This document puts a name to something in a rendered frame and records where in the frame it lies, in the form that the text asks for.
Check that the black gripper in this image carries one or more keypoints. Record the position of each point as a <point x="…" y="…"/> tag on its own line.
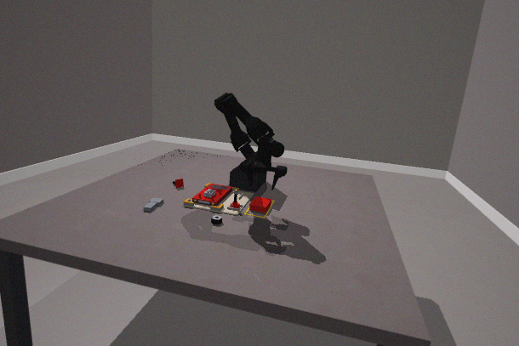
<point x="247" y="167"/>

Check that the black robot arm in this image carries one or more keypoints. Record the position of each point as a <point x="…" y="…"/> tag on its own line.
<point x="256" y="129"/>

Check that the black toy tyre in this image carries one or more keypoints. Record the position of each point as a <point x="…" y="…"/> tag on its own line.
<point x="216" y="219"/>

